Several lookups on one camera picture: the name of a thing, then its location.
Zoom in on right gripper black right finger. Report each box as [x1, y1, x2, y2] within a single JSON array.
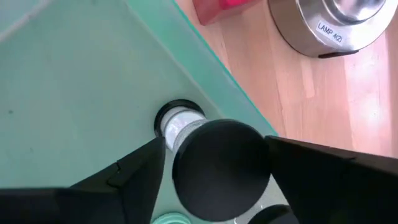
[[264, 135, 398, 224]]

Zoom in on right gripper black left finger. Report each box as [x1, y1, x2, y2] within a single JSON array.
[[0, 136, 167, 224]]

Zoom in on teal hourglass teal caps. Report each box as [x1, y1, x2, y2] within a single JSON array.
[[151, 212, 192, 224]]

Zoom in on white sand hourglass black caps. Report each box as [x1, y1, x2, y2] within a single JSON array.
[[154, 98, 272, 222]]

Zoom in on translucent green plastic tray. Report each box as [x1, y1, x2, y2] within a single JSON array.
[[0, 0, 279, 224]]

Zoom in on silver lamp base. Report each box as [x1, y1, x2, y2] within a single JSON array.
[[267, 0, 398, 59]]

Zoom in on red wall charger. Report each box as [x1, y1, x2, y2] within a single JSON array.
[[192, 0, 262, 26]]

